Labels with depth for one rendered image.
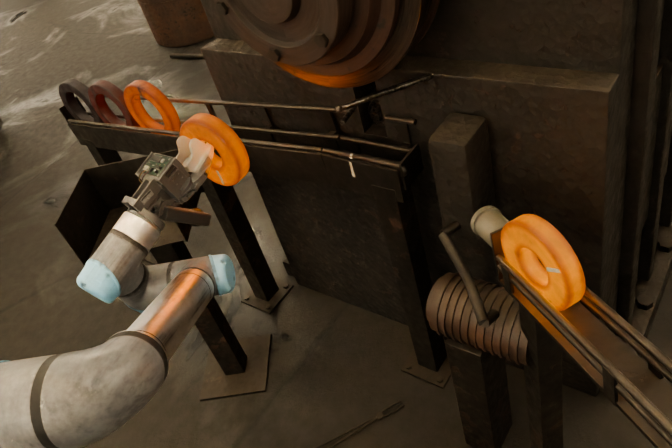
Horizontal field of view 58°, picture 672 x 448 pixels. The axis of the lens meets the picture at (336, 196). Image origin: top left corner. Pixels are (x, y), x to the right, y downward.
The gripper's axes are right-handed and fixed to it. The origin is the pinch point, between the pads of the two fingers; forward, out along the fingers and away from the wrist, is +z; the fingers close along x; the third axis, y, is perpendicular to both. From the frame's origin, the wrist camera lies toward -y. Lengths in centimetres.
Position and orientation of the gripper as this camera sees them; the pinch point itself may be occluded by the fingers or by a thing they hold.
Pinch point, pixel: (210, 142)
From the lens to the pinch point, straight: 122.0
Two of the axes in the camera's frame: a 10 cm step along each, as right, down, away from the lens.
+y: -4.0, -5.6, -7.2
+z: 4.7, -8.0, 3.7
